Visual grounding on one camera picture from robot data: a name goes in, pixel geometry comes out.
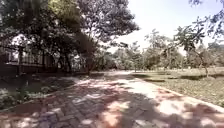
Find dark railing fence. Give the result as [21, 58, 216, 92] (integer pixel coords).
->
[0, 44, 58, 77]

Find distant row of trees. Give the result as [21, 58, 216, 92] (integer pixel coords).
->
[96, 29, 224, 72]

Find overhanging tree branches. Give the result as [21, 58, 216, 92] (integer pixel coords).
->
[188, 0, 224, 38]

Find pale kerb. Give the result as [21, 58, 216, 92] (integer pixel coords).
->
[133, 77, 224, 114]

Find grass verge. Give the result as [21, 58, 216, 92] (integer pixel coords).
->
[133, 67, 224, 108]
[0, 74, 78, 112]

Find small leaning tree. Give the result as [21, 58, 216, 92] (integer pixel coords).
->
[173, 16, 218, 78]

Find red brick path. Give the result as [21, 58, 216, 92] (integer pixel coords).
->
[0, 70, 224, 128]

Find group of large shady trees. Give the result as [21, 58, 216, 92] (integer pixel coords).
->
[0, 0, 141, 75]

